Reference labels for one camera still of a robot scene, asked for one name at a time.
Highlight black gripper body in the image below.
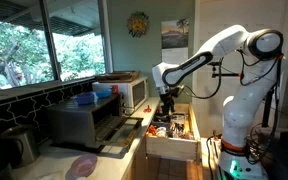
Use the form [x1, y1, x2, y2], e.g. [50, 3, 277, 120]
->
[158, 86, 184, 115]

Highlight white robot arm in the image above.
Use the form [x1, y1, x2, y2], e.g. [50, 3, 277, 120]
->
[152, 25, 283, 180]

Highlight open wooden drawer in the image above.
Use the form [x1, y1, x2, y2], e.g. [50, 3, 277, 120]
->
[146, 104, 201, 163]

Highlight white microwave oven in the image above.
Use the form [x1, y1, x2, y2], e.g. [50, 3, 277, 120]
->
[92, 77, 149, 115]

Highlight red cup on toaster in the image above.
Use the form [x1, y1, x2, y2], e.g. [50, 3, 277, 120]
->
[111, 85, 119, 94]

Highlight wooden tray on microwave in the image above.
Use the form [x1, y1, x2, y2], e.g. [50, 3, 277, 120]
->
[95, 70, 140, 82]

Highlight light blue plastic bowl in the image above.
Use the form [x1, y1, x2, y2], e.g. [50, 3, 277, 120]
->
[96, 89, 112, 98]

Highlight silver toaster oven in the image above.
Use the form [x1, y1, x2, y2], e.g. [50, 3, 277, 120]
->
[46, 95, 143, 149]

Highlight pink plastic bowl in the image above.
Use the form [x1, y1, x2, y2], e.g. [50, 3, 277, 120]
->
[71, 154, 98, 177]

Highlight metal kettle pot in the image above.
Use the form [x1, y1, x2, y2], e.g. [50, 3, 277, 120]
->
[0, 125, 40, 169]

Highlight red handled scissors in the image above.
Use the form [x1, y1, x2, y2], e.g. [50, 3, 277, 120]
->
[143, 105, 152, 113]

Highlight landscape wall calendar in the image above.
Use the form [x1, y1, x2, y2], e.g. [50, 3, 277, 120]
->
[161, 19, 189, 64]

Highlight sunflower wall decoration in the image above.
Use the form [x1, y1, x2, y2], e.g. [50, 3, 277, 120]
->
[127, 11, 150, 38]

